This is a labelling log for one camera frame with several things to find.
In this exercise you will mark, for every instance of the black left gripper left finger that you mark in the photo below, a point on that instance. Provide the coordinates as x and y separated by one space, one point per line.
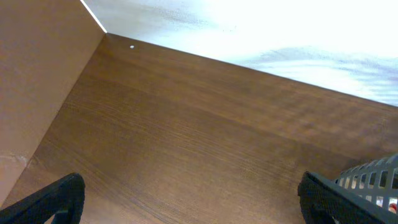
62 201

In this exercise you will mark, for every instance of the grey plastic slotted basket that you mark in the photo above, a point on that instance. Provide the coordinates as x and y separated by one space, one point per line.
375 182

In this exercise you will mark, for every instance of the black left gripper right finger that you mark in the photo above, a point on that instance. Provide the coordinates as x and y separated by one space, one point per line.
323 201

